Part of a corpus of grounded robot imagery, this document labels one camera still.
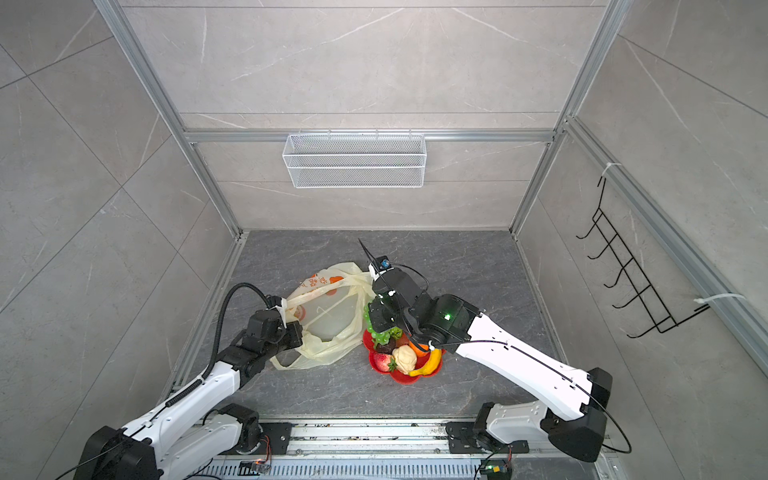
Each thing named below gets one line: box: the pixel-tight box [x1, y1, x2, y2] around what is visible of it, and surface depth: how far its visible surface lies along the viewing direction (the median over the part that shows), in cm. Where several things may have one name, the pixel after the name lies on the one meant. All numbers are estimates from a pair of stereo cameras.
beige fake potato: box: [392, 344, 417, 375], surface depth 83 cm
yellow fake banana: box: [408, 348, 442, 377], surface depth 81 cm
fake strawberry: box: [373, 353, 398, 372], surface depth 81 cm
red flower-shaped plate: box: [363, 329, 444, 385], surface depth 83 cm
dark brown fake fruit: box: [376, 337, 397, 354], surface depth 85 cm
